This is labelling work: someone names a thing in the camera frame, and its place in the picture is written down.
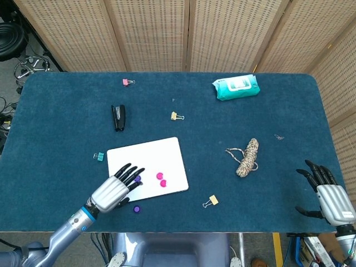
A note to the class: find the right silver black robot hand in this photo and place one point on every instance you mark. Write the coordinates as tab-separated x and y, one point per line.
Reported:
336	203

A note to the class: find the green wet wipes pack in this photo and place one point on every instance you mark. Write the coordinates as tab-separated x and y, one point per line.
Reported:
236	88

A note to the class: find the small yellow binder clip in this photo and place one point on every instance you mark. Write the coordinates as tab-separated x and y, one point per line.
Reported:
174	115

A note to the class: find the red round magnet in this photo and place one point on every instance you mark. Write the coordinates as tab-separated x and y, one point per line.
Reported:
160	175
163	183

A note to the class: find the blue carpet table cover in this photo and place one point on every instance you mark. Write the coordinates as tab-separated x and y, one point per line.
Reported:
69	125

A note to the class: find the purple round magnet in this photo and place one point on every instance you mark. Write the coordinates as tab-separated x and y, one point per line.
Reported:
137	178
136	209

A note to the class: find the white magnetic board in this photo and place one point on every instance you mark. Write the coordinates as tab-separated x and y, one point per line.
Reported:
155	155

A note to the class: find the small metal paper clip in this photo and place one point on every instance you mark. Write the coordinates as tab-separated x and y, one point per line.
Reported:
279	137

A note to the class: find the pink binder clip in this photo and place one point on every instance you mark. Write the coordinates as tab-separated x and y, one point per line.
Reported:
125	82

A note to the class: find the grey blue robot torso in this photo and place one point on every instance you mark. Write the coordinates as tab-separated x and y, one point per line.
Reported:
167	250

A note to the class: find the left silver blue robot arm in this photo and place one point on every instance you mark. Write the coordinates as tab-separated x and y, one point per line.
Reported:
66	231

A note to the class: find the teal binder clip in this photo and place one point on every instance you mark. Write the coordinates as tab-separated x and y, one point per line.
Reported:
99	156

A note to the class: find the large yellow binder clip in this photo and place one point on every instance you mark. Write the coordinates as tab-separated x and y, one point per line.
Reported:
213	199

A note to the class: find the black stapler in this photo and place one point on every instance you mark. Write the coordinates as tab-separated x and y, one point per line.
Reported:
118	117

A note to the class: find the black stool chrome base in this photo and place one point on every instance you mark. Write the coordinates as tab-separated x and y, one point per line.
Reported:
11	39

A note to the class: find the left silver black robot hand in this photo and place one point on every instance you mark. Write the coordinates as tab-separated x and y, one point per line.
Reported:
109	194

